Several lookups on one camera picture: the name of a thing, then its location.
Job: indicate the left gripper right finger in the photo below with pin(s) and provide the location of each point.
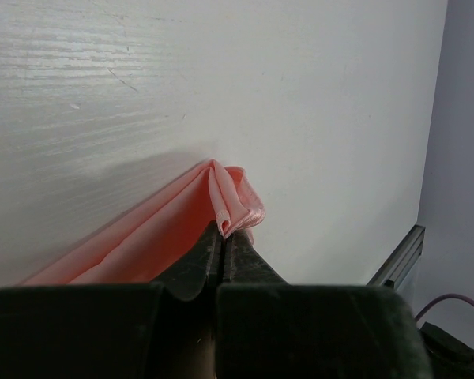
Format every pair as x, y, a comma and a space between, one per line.
266, 328

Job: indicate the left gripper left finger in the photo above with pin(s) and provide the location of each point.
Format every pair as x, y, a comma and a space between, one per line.
159, 329

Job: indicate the pink satin napkin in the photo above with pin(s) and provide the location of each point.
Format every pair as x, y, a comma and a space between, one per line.
148, 239

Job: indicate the aluminium frame rail right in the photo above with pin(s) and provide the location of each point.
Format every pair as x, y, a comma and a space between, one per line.
397, 267

